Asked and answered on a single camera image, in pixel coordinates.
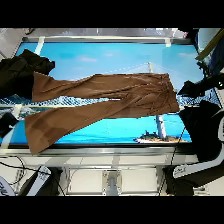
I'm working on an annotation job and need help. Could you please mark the brown trousers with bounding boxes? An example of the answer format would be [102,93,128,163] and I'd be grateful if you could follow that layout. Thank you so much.
[24,72,181,156]

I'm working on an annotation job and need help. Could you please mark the black garment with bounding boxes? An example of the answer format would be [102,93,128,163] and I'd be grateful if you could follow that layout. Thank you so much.
[0,49,57,100]
[177,99,224,163]

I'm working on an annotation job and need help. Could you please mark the black cable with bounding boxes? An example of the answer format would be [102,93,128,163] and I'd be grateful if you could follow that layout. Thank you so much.
[0,155,52,186]
[157,125,187,196]

